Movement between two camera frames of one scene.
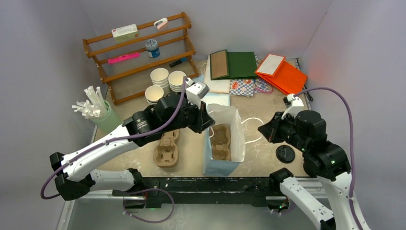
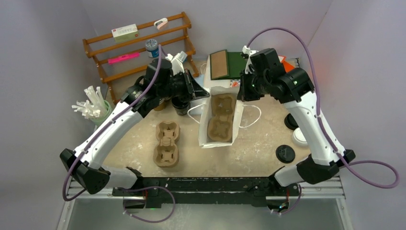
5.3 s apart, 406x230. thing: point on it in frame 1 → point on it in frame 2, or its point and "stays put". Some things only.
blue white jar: [152, 48] stays put
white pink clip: [159, 23] stays put
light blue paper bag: [224, 146] → [204, 139]
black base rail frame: [155, 191] stays put
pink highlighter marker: [122, 57] stays put
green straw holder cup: [108, 120] stays put
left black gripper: [203, 120] → [197, 91]
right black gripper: [270, 130] → [245, 94]
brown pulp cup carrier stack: [166, 152] stays put
